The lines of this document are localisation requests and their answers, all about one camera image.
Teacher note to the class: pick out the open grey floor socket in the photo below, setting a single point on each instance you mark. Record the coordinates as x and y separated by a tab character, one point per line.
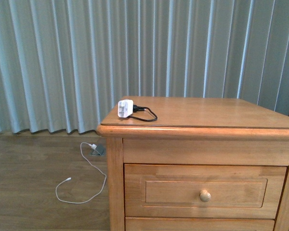
99	150

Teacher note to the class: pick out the white charger adapter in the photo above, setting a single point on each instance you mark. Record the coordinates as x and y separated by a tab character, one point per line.
125	108

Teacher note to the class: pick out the wooden drawer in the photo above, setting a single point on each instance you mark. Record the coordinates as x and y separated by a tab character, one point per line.
173	191
182	224

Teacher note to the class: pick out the wooden nightstand cabinet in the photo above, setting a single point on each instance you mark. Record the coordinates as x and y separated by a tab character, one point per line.
195	131

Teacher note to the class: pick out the round wooden drawer knob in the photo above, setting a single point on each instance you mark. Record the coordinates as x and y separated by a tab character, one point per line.
204	195

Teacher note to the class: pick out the pale green pleated curtain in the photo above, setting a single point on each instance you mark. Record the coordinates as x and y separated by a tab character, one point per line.
64	64

